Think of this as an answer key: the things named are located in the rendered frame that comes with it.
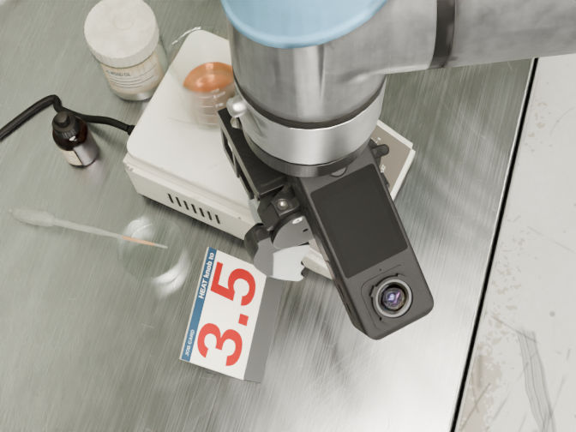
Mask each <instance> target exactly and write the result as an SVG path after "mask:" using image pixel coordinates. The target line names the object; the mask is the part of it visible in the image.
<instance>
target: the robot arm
mask: <svg viewBox="0 0 576 432"><path fill-rule="evenodd" d="M220 1H221V4H222V7H223V10H224V12H225V18H226V25H227V32H228V39H229V46H230V52H231V66H232V70H233V76H234V82H235V92H236V96H235V97H233V98H230V99H228V101H227V102H226V106H227V107H226V108H224V109H222V110H219V111H218V118H219V127H220V134H221V139H222V145H223V150H224V152H225V155H226V157H227V158H228V160H229V162H230V164H231V167H232V169H233V170H234V172H235V174H236V176H237V178H239V179H240V181H241V183H242V185H243V187H244V189H245V191H246V193H247V195H248V197H249V199H248V203H249V210H250V212H251V214H252V217H253V219H254V221H255V225H254V226H252V227H251V228H250V229H249V230H248V231H247V233H246V234H245V235H244V246H245V248H246V250H247V252H248V254H249V257H250V259H251V260H252V262H253V264H254V266H255V268H256V269H257V270H259V271H260V272H261V273H263V274H265V275H266V276H267V277H272V278H276V279H283V280H292V281H299V280H301V279H303V278H304V276H303V273H302V270H303V269H304V264H303V262H302V258H304V256H305V255H306V254H308V252H309V247H310V244H309V242H308V241H310V240H312V239H315V241H316V243H317V245H318V248H319V250H320V252H321V255H322V257H323V259H324V262H325V263H326V265H327V269H328V271H329V272H330V275H331V277H332V279H333V282H334V284H335V286H336V289H337V291H338V293H339V296H340V298H341V300H342V303H343V304H344V306H345V310H346V312H347V314H348V316H349V318H350V320H351V324H352V325H353V326H354V327H355V328H356V329H358V330H359V331H361V332H362V333H364V334H365V335H366V336H368V337H369V338H371V339H373V340H380V339H383V338H385V337H386V336H388V335H390V334H392V333H395V332H397V331H398V330H400V329H401V328H403V327H406V326H408V325H410V324H412V323H413V322H415V321H418V320H420V319H421V318H423V317H424V316H426V315H428V314H429V313H430V312H431V311H432V309H433V308H434V298H433V296H432V293H431V291H430V289H429V286H428V283H427V281H426V279H425V277H424V275H423V271H422V269H421V267H420V265H419V262H418V260H417V257H416V255H415V252H414V250H413V248H412V246H411V242H410V240H409V238H408V236H407V234H406V231H405V228H404V226H403V223H402V221H401V219H400V216H399V213H398V211H397V209H396V206H395V205H394V202H393V199H392V196H391V195H390V192H389V188H390V183H389V182H388V180H387V178H386V176H385V175H384V173H383V172H381V170H380V167H379V166H378V164H377V161H376V159H375V156H374V153H373V151H372V149H371V146H370V144H369V140H370V137H371V135H372V132H373V131H374V129H375V126H376V124H377V121H378V119H379V116H380V114H381V108H382V102H383V97H384V92H385V86H386V82H387V74H393V73H402V72H412V71H418V70H426V69H444V68H452V67H459V66H467V65H475V64H483V63H498V62H506V61H513V60H521V59H529V58H537V57H552V56H560V55H567V54H575V53H576V0H220ZM232 117H235V118H236V123H237V127H236V128H234V127H232V125H231V118H232ZM228 142H229V143H230V145H231V148H232V150H231V148H230V146H229V144H228ZM258 201H259V202H260V203H259V202H258Z"/></svg>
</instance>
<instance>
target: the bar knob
mask: <svg viewBox="0 0 576 432"><path fill-rule="evenodd" d="M369 144H370V146H371V149H372V151H373V153H374V156H375V159H376V161H377V164H378V166H380V164H381V157H382V156H385V155H387V154H388V153H389V147H388V145H386V144H382V145H379V146H377V144H376V143H375V142H374V141H373V140H372V139H370V140H369Z"/></svg>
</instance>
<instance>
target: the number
mask: <svg viewBox="0 0 576 432"><path fill-rule="evenodd" d="M260 276H261V272H260V271H258V270H256V269H254V268H252V267H248V266H245V265H244V264H242V263H239V262H237V261H234V260H232V259H229V258H227V257H224V256H222V255H219V254H216V257H215V261H214V264H213V271H212V275H211V278H210V282H209V286H208V289H207V295H206V299H205V302H204V306H203V310H202V313H201V320H200V324H199V327H198V331H197V334H196V338H195V344H194V348H193V351H192V355H191V358H192V359H194V360H197V361H200V362H203V363H207V364H210V365H212V366H215V367H218V368H221V369H225V370H228V371H230V372H232V373H235V374H238V371H239V367H240V363H241V359H242V355H243V348H244V345H245V341H246V337H247V333H248V329H249V323H250V318H251V315H252V310H253V307H254V303H255V296H256V292H257V288H258V284H259V280H260Z"/></svg>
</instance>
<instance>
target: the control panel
mask: <svg viewBox="0 0 576 432"><path fill-rule="evenodd" d="M370 139H372V140H373V141H374V142H375V143H376V144H377V146H379V145H382V144H386V145H388V147H389V153H388V154H387V155H385V156H382V157H381V164H380V166H379V167H380V170H381V172H383V173H384V175H385V176H386V178H387V180H388V182H389V183H390V188H389V192H390V194H391V192H392V190H393V187H394V185H395V184H396V181H397V179H398V177H399V174H400V172H401V171H402V169H403V167H404V164H405V162H406V160H407V158H408V156H409V154H410V151H411V149H410V148H409V147H408V146H406V144H404V143H403V142H401V141H399V140H398V139H397V138H395V137H394V136H392V135H390V134H389V133H388V132H386V130H384V129H382V128H381V127H380V126H378V125H377V124H376V126H375V129H374V131H373V132H372V135H371V137H370ZM308 242H309V244H310V248H312V249H314V250H315V251H317V252H318V253H320V254H321V252H320V250H319V248H318V245H317V243H316V241H315V239H312V240H310V241H308Z"/></svg>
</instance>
